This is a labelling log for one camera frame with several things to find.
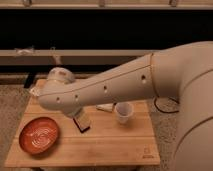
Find orange ceramic bowl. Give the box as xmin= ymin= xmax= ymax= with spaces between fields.
xmin=19 ymin=117 xmax=60 ymax=155

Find wooden table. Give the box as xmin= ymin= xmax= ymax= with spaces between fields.
xmin=4 ymin=78 xmax=161 ymax=168

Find beige shelf rail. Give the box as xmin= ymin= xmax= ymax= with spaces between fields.
xmin=0 ymin=49 xmax=153 ymax=66

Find dark red snack bar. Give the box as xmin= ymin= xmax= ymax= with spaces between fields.
xmin=74 ymin=115 xmax=91 ymax=133

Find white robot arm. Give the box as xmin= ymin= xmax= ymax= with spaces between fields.
xmin=38 ymin=41 xmax=213 ymax=171

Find white paper cup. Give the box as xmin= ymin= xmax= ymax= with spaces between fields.
xmin=115 ymin=102 xmax=133 ymax=124

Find black cable on floor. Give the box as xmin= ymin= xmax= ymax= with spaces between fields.
xmin=153 ymin=96 xmax=180 ymax=115

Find white wrapped packet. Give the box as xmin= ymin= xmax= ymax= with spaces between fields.
xmin=96 ymin=103 xmax=114 ymax=112

